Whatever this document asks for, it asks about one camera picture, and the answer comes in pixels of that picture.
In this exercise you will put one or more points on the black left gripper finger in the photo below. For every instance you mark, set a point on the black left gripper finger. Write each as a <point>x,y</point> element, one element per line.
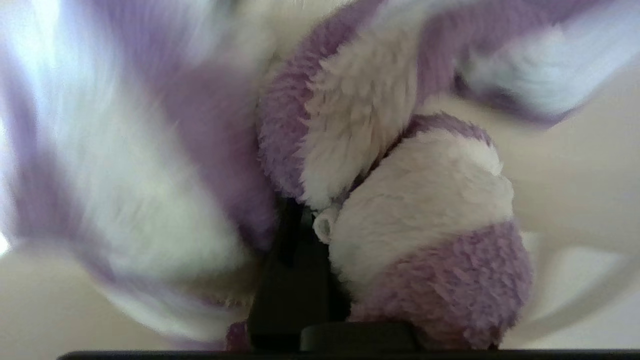
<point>295,290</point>

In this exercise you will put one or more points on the purple white striped cloth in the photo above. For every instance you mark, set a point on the purple white striped cloth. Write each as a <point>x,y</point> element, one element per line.
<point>425,200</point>

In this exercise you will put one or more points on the white ceramic sink basin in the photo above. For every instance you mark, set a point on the white ceramic sink basin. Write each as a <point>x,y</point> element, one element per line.
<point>575,190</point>

